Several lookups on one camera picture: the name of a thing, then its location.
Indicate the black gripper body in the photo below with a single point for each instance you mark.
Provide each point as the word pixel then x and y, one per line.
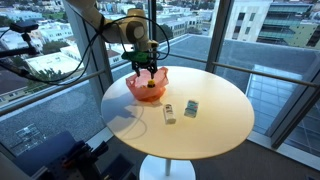
pixel 145 65

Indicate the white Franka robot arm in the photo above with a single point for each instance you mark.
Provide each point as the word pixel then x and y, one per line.
pixel 133 31

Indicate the dark bottle with yellow cap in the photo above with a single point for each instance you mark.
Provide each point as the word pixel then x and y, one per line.
pixel 151 82

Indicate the slim white bottle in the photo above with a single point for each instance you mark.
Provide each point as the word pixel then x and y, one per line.
pixel 169 115

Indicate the orange plastic bowl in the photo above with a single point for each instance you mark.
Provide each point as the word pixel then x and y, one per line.
pixel 140 90

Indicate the grey metal handrail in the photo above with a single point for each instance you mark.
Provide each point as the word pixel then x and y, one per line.
pixel 50 92
pixel 266 75
pixel 186 57

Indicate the grey window column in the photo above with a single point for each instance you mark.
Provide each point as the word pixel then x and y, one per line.
pixel 98 66

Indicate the teal and white box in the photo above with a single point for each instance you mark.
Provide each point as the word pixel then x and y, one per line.
pixel 191 108

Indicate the black equipment with orange part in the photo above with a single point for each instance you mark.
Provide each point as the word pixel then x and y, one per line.
pixel 83 163

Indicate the blue padded seat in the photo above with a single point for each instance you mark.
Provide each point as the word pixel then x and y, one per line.
pixel 43 153

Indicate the dark window corner post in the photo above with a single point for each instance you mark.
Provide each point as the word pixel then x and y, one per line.
pixel 152 13

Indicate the slanted window frame post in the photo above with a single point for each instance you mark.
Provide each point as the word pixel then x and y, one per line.
pixel 218 36

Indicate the white table pedestal base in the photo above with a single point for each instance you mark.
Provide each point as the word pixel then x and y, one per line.
pixel 153 170

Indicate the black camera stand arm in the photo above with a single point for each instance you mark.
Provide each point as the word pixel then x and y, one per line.
pixel 18 51

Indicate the black camera on stand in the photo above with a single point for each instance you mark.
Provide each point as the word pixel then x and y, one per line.
pixel 24 26

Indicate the thick dark window frame post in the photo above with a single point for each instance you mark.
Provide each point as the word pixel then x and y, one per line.
pixel 293 110

